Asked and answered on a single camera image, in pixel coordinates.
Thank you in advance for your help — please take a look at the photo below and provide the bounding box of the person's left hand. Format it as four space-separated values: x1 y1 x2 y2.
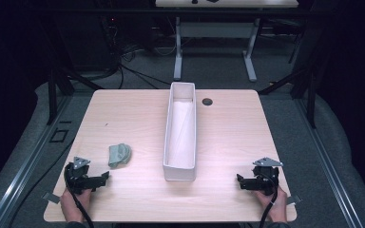
59 187 93 223

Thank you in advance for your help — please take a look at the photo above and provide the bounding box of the grey tape piece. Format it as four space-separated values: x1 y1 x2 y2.
42 191 62 205
286 195 302 206

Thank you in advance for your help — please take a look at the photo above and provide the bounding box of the black metal stand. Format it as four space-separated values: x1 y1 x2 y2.
258 0 343 129
37 18 104 126

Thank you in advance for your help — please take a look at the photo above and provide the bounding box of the green folded sock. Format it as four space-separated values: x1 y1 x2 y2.
107 142 133 169

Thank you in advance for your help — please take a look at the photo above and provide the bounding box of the long white box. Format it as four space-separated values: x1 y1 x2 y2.
162 81 198 182

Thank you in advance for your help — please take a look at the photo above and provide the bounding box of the person's right hand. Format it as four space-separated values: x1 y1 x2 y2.
254 185 288 224

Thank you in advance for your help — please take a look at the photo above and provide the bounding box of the bundle of floor cables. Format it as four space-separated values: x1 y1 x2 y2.
99 15 177 90

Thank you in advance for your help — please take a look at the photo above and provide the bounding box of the metal floor rail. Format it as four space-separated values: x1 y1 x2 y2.
296 98 365 228
0 94 72 228

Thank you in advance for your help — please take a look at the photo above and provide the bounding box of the white-legged background desk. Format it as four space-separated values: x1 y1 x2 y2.
154 0 299 83

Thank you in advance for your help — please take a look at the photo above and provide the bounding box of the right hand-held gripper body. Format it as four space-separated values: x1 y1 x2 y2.
251 157 284 197

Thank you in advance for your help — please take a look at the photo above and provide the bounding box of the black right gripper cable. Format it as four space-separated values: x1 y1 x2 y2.
258 172 280 228

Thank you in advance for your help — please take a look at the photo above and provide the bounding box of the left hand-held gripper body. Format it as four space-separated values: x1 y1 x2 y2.
64 156 97 195

